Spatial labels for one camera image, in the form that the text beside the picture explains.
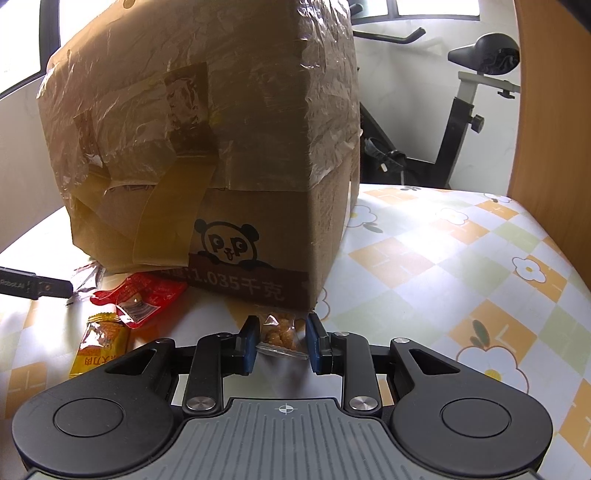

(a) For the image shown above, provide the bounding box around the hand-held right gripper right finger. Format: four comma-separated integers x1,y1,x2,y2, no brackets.
305,313,462,413

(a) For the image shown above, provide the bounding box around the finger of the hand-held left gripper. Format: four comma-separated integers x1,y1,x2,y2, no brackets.
36,275,75,300

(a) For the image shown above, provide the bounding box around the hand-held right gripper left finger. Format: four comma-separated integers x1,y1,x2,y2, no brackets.
108,315,260,414

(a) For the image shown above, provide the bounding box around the silver clear snack wrapper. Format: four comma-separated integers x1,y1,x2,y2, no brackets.
65,260,105,308

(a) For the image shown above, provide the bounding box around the clear nut snack packet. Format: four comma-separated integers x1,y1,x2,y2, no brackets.
255,312,309,361

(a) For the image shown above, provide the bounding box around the taped cardboard box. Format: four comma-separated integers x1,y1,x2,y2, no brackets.
37,0,362,311

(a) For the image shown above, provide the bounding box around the yellow orange snack packet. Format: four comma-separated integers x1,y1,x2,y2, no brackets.
69,312,130,380

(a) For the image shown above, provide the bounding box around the red snack packet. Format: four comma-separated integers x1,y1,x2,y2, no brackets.
89,272,188,330

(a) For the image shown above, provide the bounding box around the black exercise bike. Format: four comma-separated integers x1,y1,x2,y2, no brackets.
348,0,522,190

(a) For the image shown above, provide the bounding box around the brown wooden cabinet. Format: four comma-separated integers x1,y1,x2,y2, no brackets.
505,0,591,296

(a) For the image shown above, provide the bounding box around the wide black frame window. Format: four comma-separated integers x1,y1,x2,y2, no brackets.
0,0,80,100

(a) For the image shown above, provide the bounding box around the narrow black frame window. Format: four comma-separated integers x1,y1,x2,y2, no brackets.
353,0,482,23

